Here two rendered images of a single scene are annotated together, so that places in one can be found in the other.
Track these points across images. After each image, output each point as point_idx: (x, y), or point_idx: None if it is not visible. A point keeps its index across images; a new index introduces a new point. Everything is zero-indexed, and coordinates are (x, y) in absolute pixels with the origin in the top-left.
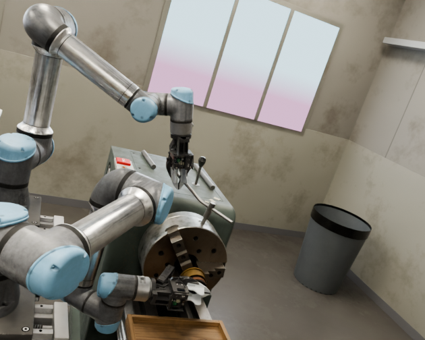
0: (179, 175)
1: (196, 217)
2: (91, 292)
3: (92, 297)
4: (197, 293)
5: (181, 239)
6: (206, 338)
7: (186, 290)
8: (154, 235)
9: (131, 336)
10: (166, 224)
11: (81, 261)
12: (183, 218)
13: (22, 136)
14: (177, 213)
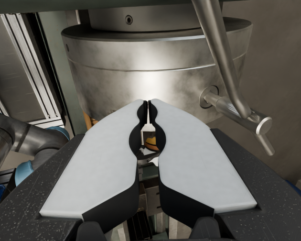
0: (160, 130)
1: (203, 71)
2: (16, 147)
3: (22, 152)
4: (155, 165)
5: (141, 144)
6: None
7: (139, 177)
8: (85, 94)
9: (88, 129)
10: (112, 97)
11: None
12: (159, 88)
13: None
14: (149, 53)
